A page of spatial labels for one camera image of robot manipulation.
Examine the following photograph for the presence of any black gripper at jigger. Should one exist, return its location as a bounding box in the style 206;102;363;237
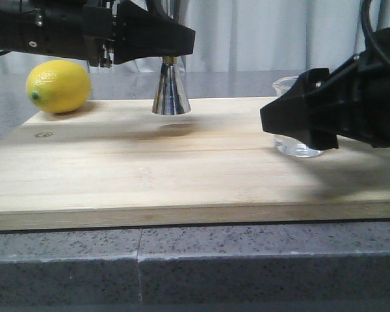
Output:
0;1;114;67

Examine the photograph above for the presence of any black gripper finger at jigger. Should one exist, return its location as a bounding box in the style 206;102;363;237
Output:
114;1;196;64

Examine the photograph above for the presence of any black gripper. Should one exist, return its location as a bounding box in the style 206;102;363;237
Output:
260;28;390;150

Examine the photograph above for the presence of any clear glass measuring beaker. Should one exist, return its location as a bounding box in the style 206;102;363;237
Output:
272;76;324;158

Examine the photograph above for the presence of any silver steel double jigger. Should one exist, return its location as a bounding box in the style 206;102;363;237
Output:
152;56;191;116

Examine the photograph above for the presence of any yellow lemon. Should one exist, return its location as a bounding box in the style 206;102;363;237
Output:
25;60;91;114

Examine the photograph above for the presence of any grey curtain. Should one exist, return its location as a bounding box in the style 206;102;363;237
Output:
0;1;364;74

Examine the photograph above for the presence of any light wooden cutting board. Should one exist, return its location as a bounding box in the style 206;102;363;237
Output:
0;97;390;231

